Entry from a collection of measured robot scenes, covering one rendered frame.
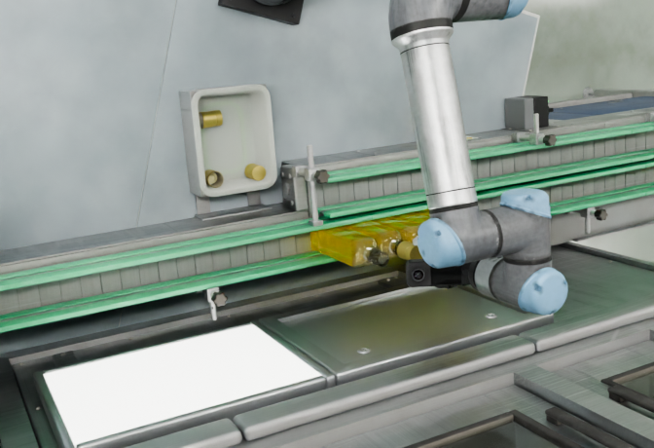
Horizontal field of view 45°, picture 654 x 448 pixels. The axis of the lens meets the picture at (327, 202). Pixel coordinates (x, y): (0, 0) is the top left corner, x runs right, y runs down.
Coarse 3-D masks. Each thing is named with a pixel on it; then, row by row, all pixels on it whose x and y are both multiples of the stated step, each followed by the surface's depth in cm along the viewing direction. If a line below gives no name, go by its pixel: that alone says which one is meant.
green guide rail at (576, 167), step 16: (592, 160) 206; (608, 160) 204; (624, 160) 203; (640, 160) 206; (496, 176) 193; (512, 176) 194; (528, 176) 190; (544, 176) 192; (416, 192) 182; (320, 208) 172; (336, 208) 172; (352, 208) 169; (368, 208) 170
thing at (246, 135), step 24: (216, 96) 172; (240, 96) 174; (264, 96) 170; (240, 120) 175; (264, 120) 171; (216, 144) 173; (240, 144) 176; (264, 144) 173; (216, 168) 174; (240, 168) 176; (216, 192) 167; (240, 192) 170
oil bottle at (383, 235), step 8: (352, 224) 169; (360, 224) 168; (368, 224) 168; (376, 224) 167; (368, 232) 162; (376, 232) 161; (384, 232) 160; (392, 232) 160; (376, 240) 160; (384, 240) 159; (392, 240) 159; (400, 240) 160; (384, 248) 159; (392, 256) 160
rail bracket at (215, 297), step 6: (210, 288) 156; (216, 288) 156; (204, 294) 157; (210, 294) 156; (216, 294) 152; (222, 294) 153; (210, 300) 156; (216, 300) 152; (222, 300) 153; (210, 306) 157; (210, 312) 158; (216, 312) 158; (216, 318) 158
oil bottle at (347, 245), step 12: (336, 228) 169; (348, 228) 168; (312, 240) 173; (324, 240) 168; (336, 240) 163; (348, 240) 158; (360, 240) 158; (372, 240) 158; (324, 252) 169; (336, 252) 164; (348, 252) 159; (360, 252) 156; (348, 264) 160; (360, 264) 157; (372, 264) 158
